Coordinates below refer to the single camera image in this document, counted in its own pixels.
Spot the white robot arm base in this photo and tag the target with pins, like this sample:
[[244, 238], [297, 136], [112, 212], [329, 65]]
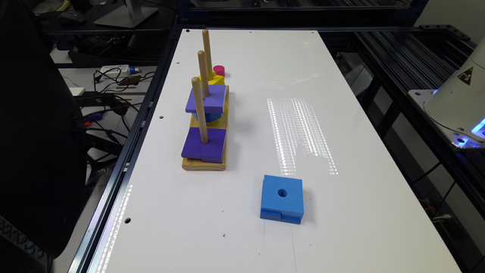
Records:
[[457, 107]]

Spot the blue block under purple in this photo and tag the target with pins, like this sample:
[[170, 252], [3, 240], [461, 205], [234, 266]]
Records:
[[209, 118]]

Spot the light purple square block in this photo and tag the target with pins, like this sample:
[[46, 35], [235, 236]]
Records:
[[214, 104]]

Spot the dark purple square block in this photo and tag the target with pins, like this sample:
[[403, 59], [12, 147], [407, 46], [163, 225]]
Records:
[[212, 151]]

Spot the yellow block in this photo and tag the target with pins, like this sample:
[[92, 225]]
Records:
[[216, 79]]

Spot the pink cylinder block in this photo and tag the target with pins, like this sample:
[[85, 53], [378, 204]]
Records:
[[219, 70]]

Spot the blue square foam block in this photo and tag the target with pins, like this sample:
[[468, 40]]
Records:
[[282, 199]]

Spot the wooden peg base board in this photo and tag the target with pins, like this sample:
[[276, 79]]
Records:
[[191, 164]]

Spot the front wooden peg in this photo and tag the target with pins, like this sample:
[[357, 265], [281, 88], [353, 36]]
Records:
[[197, 93]]

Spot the wooden peg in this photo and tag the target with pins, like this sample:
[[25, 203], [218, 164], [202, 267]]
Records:
[[197, 93], [203, 73], [207, 49]]

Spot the middle wooden peg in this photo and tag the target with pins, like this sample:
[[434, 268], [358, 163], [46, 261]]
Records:
[[203, 73]]

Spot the back wooden peg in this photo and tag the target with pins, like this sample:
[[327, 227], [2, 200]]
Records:
[[207, 49]]

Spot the white power strip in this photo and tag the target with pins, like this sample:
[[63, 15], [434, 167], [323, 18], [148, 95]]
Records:
[[121, 70]]

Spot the silver monitor stand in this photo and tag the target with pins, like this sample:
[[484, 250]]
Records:
[[128, 16]]

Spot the black office chair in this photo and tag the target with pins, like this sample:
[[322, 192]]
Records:
[[43, 165]]

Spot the black computer mouse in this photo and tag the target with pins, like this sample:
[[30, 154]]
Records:
[[71, 18]]

